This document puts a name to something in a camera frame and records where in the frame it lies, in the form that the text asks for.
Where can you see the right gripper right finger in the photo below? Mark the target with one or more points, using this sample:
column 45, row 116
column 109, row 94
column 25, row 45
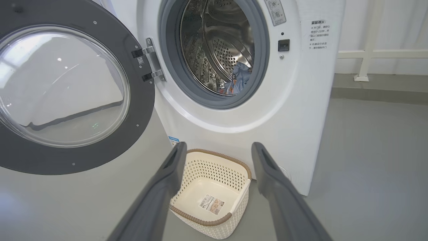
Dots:
column 284, row 207

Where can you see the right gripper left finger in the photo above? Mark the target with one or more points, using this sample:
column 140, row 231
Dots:
column 157, row 201

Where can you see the round glass washing machine door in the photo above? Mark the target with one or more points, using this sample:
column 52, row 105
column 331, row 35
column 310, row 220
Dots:
column 140, row 110

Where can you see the blue bear print garment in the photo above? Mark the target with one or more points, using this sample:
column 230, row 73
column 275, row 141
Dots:
column 239, row 78

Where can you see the cream perforated laundry basket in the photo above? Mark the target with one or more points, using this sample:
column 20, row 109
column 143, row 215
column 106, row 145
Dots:
column 207, row 177

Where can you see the white front-load washing machine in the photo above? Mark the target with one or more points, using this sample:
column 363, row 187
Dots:
column 294, row 117

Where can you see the white metal railing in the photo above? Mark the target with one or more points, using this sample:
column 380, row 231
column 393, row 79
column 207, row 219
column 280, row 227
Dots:
column 367, row 50

